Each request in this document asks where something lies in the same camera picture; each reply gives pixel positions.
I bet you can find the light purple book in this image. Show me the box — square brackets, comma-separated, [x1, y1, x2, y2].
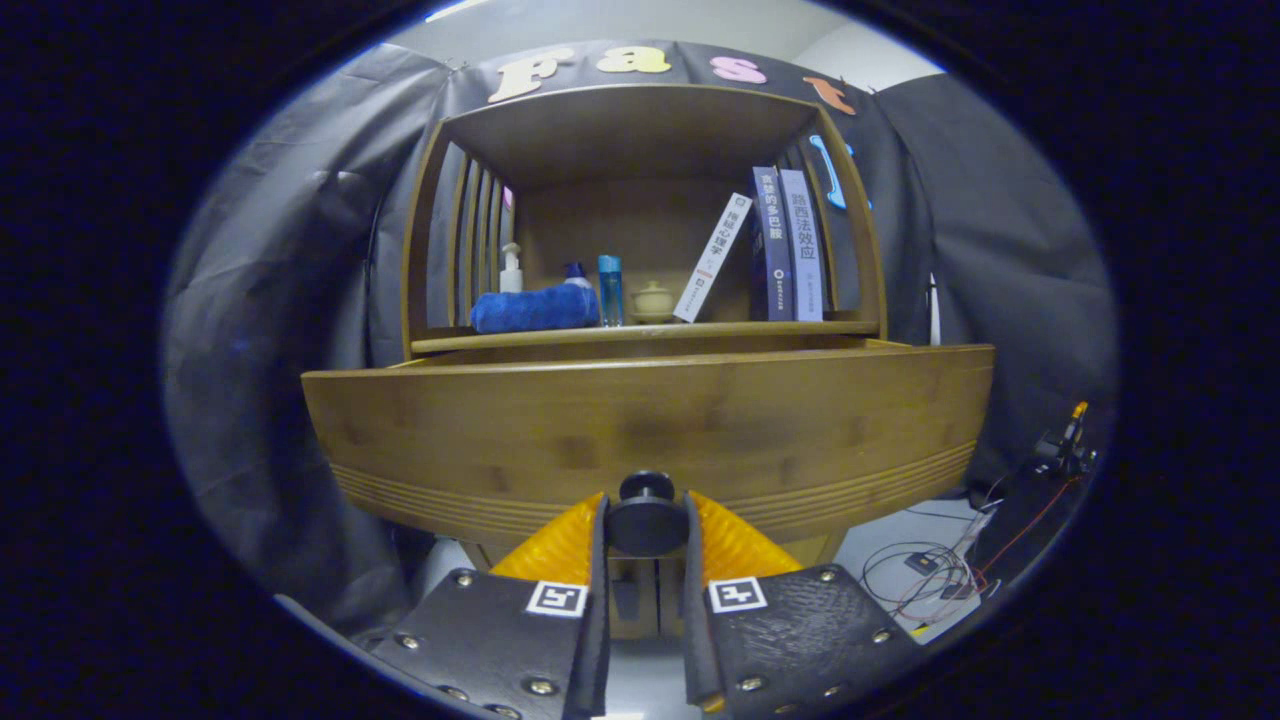
[778, 168, 826, 322]

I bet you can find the wooden cabinet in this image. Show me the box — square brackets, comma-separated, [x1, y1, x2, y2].
[400, 82, 889, 641]

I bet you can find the wooden countertop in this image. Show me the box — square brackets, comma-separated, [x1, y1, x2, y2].
[410, 320, 881, 355]

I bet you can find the dark blue book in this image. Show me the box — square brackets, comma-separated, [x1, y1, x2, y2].
[750, 166, 797, 322]

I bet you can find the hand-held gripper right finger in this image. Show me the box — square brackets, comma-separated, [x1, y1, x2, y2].
[683, 490, 926, 716]

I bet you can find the red cable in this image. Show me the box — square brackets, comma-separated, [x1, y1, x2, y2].
[975, 478, 1088, 583]

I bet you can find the blue folded towel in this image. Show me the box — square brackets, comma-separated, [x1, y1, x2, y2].
[470, 283, 602, 335]

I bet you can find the black cable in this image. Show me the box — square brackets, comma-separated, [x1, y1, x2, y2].
[860, 540, 966, 606]

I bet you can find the white flat object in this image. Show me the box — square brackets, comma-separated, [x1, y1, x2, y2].
[912, 598, 983, 643]

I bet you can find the clear blue bottle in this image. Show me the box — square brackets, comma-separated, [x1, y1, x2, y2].
[598, 254, 624, 328]

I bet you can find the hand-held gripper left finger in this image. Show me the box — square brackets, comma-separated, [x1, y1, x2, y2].
[365, 490, 611, 720]

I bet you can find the black and orange device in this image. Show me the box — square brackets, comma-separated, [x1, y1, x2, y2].
[1035, 400, 1096, 476]

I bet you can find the beige lidded teacup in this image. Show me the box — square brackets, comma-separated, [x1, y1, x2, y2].
[630, 280, 676, 324]

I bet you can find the white book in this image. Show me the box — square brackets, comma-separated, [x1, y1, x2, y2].
[673, 192, 753, 324]

